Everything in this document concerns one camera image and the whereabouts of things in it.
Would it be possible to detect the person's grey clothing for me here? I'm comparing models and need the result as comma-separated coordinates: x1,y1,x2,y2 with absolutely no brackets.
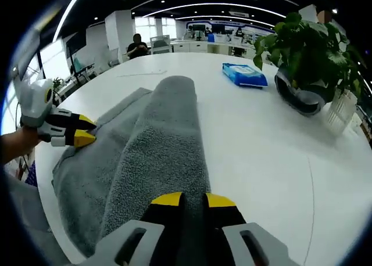
5,172,67,266

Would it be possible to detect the green potted plant grey pot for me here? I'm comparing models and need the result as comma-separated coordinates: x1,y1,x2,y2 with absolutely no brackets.
252,12,364,117

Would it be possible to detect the clear ribbed plastic container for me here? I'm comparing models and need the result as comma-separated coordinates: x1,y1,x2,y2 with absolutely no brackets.
327,89,359,136

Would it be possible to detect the white counter row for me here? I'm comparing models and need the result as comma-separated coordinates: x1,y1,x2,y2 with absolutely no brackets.
171,38,253,56

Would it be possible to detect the grey towel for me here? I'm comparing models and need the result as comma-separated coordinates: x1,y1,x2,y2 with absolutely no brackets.
51,76,212,258

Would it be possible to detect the blue patterned cloth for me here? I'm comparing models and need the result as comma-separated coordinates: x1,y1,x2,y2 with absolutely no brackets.
24,164,38,187

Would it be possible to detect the dark screen on stand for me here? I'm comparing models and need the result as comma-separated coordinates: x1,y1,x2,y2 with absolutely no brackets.
65,30,88,60

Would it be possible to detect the blue wet wipes packet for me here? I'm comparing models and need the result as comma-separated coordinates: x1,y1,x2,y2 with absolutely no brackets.
222,62,268,88

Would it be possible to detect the white office chair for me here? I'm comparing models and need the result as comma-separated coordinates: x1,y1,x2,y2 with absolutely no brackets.
149,35,172,55

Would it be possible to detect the curved ceiling light strip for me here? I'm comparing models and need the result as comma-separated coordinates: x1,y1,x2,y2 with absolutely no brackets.
52,0,88,43

